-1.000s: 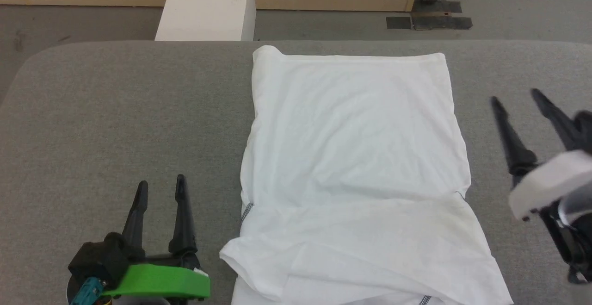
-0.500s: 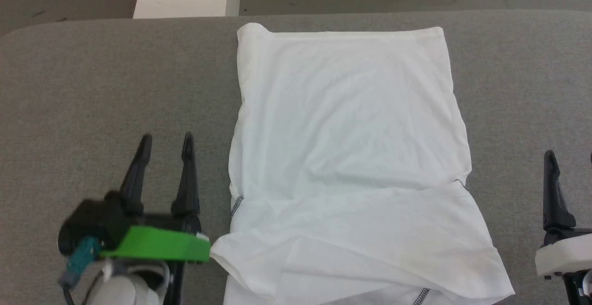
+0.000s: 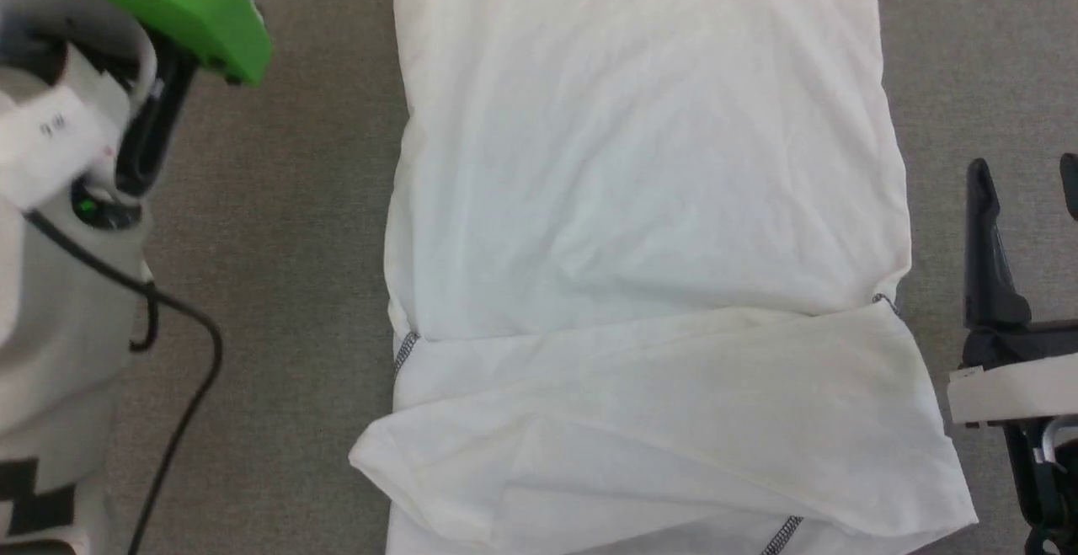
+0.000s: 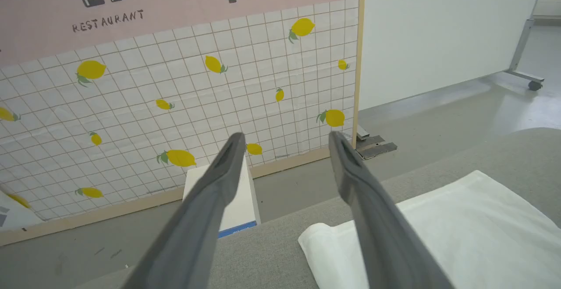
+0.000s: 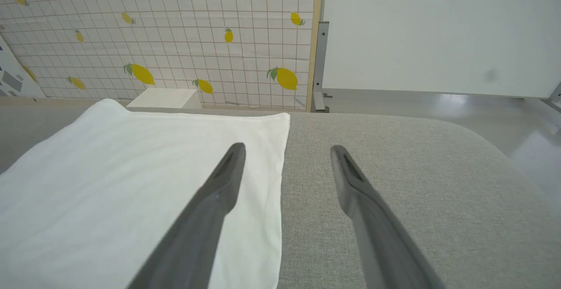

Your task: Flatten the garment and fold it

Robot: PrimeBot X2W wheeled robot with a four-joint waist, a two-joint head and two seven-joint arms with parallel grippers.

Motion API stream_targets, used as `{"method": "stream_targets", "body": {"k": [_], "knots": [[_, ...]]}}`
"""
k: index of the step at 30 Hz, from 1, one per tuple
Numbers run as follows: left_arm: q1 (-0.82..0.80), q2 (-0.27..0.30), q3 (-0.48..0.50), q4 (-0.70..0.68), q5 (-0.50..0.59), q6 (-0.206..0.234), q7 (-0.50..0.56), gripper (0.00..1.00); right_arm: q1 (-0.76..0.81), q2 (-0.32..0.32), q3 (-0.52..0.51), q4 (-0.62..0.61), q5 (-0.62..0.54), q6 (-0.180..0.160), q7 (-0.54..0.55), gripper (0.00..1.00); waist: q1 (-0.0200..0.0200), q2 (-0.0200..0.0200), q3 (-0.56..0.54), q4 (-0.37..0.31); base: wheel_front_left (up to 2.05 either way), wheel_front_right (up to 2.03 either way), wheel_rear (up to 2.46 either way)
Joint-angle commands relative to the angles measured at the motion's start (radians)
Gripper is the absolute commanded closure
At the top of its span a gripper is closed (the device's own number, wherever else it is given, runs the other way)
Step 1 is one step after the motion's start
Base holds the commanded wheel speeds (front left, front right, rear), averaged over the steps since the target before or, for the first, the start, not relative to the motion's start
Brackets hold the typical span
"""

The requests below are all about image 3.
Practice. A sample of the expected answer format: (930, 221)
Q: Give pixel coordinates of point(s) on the white long-sleeve garment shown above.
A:
(648, 201)

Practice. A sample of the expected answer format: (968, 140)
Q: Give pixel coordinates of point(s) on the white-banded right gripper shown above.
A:
(1019, 386)

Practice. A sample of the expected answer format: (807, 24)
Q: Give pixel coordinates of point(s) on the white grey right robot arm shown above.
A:
(1048, 496)

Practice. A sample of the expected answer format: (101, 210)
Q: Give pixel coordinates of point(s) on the grey fabric table cover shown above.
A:
(295, 285)

